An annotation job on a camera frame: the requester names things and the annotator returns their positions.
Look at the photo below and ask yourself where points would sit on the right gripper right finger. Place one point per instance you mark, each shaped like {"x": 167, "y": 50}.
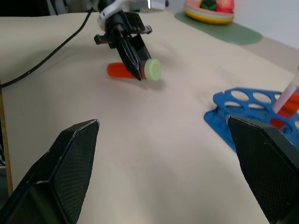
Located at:
{"x": 268, "y": 168}

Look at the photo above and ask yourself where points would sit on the labelled red test tube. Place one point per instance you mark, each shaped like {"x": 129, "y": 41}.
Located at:
{"x": 289, "y": 105}

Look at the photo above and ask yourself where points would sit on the light green stacked plate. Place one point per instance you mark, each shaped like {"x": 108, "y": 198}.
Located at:
{"x": 205, "y": 14}

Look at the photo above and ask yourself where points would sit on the dark toy mangosteen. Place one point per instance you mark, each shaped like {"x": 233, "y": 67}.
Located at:
{"x": 208, "y": 4}

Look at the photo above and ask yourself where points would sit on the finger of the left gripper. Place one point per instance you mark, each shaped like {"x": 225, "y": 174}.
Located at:
{"x": 128, "y": 58}
{"x": 142, "y": 50}

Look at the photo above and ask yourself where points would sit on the pink toy apple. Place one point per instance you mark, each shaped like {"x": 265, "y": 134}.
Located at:
{"x": 225, "y": 5}

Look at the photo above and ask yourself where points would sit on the green placemat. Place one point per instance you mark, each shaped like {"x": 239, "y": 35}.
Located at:
{"x": 238, "y": 35}

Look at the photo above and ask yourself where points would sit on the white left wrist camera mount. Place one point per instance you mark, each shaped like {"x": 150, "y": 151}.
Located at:
{"x": 102, "y": 18}

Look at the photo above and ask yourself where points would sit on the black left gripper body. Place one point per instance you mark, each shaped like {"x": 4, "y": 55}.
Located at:
{"x": 121, "y": 23}

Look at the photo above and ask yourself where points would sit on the stack of colourful plates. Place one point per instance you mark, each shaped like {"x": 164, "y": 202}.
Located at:
{"x": 191, "y": 9}

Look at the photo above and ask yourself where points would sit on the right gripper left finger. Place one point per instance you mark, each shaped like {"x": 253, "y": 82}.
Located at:
{"x": 58, "y": 175}

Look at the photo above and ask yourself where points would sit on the blue test tube rack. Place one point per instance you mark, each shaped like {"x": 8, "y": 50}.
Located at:
{"x": 217, "y": 116}

